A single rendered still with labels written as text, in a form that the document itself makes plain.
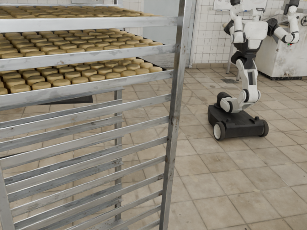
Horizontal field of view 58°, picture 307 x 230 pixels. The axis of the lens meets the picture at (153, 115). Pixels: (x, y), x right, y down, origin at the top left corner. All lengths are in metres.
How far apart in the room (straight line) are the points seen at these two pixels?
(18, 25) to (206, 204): 1.88
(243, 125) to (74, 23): 2.58
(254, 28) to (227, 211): 1.72
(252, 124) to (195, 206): 1.32
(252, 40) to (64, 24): 2.41
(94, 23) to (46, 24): 0.13
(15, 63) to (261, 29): 2.54
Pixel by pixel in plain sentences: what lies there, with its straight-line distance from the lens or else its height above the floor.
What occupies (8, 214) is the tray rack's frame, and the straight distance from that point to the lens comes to 0.94.
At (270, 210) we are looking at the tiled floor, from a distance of 2.41.
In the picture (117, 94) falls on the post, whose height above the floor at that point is 1.00.
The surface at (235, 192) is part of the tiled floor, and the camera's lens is 2.47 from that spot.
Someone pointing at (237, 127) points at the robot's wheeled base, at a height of 0.18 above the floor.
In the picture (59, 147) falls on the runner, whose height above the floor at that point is 1.05.
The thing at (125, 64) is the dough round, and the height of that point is 1.24.
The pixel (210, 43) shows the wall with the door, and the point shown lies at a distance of 5.81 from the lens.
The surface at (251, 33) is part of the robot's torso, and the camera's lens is 2.96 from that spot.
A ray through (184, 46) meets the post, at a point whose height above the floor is 1.33.
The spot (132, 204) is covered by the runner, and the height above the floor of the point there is 0.69.
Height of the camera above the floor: 1.52
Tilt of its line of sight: 25 degrees down
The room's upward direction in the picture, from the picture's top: 4 degrees clockwise
